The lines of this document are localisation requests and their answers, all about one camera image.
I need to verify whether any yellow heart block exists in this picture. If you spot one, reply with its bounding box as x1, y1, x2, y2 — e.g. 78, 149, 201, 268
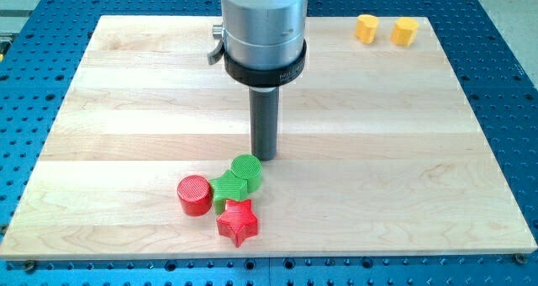
355, 14, 379, 45

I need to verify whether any yellow hexagon block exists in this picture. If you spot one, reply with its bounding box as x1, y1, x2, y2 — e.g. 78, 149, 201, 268
390, 17, 419, 47

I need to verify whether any red star block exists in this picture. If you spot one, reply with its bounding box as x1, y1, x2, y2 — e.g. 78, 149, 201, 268
216, 199, 259, 247

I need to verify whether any red cylinder block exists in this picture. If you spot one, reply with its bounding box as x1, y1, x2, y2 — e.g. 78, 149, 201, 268
177, 175, 213, 216

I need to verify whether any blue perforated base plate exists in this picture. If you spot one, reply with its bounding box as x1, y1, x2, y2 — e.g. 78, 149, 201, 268
1, 0, 537, 285

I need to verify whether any green star block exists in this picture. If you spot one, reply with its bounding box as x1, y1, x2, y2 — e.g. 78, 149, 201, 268
209, 170, 249, 215

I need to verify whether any light wooden board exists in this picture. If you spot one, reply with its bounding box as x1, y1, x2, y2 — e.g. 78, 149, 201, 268
1, 15, 536, 261

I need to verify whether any silver robot arm cylinder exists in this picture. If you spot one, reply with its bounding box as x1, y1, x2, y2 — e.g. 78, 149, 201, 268
208, 0, 308, 93

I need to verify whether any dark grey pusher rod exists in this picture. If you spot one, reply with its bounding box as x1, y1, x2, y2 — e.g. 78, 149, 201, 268
249, 87, 279, 161

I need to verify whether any green cylinder block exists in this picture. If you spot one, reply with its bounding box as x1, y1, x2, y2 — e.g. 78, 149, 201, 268
231, 154, 262, 193

